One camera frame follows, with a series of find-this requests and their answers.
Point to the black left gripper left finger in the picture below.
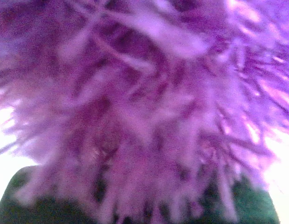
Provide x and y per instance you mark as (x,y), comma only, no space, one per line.
(44,211)

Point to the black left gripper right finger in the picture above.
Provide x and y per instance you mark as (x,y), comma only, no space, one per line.
(253,206)

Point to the purple fluffy duster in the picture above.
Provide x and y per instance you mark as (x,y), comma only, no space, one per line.
(132,108)

